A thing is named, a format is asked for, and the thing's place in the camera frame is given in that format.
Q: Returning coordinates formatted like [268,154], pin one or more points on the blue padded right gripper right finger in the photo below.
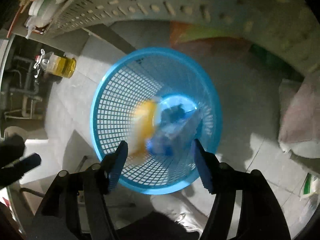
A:
[205,163]

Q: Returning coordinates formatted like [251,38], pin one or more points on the blue snack wrapper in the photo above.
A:
[175,132]

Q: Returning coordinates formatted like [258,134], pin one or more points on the yellow cooking oil bottle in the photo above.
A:
[53,64]

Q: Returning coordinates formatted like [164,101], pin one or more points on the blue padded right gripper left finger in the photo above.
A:
[117,162]

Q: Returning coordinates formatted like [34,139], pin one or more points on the blue plastic mesh basket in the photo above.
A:
[171,78]

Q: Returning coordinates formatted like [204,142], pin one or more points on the yellow white medicine box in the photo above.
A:
[142,127]

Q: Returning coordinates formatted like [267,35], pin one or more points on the stack of white bowls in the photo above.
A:
[41,13]

